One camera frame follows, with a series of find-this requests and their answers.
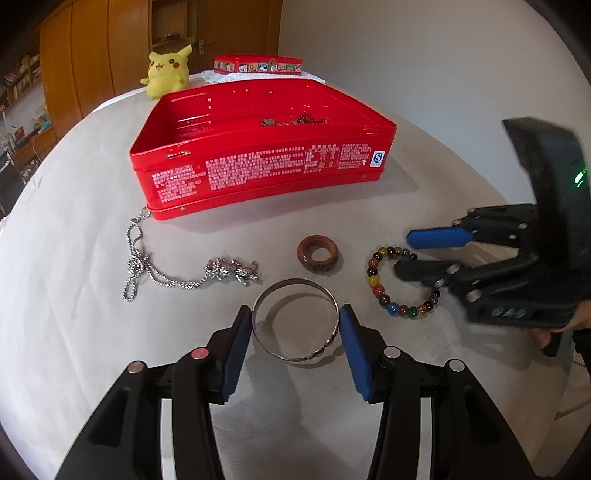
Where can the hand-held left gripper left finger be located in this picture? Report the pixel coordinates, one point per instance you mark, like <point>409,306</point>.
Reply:
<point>235,350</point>

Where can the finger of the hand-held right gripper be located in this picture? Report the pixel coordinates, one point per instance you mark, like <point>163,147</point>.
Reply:
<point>420,271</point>
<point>434,237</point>

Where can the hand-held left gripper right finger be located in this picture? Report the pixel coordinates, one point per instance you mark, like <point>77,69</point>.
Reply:
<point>353,350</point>

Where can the silver knot bangle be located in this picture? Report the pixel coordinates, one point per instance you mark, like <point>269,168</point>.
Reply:
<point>286,355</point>

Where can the red tin box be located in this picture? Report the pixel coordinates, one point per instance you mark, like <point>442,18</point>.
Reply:
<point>258,170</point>

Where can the person's right hand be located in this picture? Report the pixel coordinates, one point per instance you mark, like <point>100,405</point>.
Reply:
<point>582,320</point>

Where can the red tin lid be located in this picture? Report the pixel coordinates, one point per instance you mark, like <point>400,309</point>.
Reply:
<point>258,64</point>

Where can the white folded cloth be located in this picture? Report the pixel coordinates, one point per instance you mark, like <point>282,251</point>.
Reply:
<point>217,76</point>

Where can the black office chair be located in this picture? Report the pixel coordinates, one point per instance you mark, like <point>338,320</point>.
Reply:
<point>8,184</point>

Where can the wooden door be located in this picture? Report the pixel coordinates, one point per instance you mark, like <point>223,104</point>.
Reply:
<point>240,27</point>

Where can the wooden desk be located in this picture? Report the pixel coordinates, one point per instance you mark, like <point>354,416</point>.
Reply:
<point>37,143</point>

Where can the yellow plush toy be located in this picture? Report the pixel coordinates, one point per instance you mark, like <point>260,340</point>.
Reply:
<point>166,71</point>

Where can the wooden wardrobe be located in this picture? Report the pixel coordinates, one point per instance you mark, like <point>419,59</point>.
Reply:
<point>92,60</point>

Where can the wooden bookshelf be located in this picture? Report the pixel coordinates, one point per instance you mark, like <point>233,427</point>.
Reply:
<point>21,76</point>

